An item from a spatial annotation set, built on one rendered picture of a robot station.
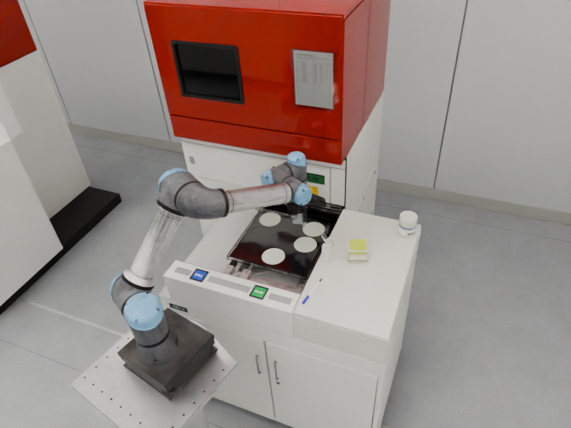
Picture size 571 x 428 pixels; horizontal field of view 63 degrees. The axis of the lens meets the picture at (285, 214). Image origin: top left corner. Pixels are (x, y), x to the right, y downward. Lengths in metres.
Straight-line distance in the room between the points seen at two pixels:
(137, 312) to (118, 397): 0.36
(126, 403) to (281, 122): 1.18
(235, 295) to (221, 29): 0.99
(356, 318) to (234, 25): 1.14
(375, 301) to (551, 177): 2.19
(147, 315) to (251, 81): 0.96
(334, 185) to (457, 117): 1.58
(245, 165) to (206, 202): 0.75
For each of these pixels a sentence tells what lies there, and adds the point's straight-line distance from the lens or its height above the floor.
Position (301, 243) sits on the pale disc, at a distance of 2.05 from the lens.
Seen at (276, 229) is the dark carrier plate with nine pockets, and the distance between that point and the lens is 2.12.
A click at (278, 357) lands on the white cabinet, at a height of 0.65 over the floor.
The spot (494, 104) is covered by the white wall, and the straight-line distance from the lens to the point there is 3.41.
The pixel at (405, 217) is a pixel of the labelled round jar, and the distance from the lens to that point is 1.95.
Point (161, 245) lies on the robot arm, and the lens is 1.63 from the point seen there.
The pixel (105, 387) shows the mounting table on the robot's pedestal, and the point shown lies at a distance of 1.87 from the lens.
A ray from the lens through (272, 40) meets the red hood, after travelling 1.80.
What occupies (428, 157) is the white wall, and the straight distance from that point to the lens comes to 3.64.
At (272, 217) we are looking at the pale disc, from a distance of 2.19.
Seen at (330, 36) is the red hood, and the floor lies 1.74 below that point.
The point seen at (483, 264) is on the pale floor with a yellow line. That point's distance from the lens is 3.38.
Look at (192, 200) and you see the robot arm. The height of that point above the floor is 1.43.
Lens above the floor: 2.30
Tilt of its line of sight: 39 degrees down
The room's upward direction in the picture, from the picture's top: 4 degrees counter-clockwise
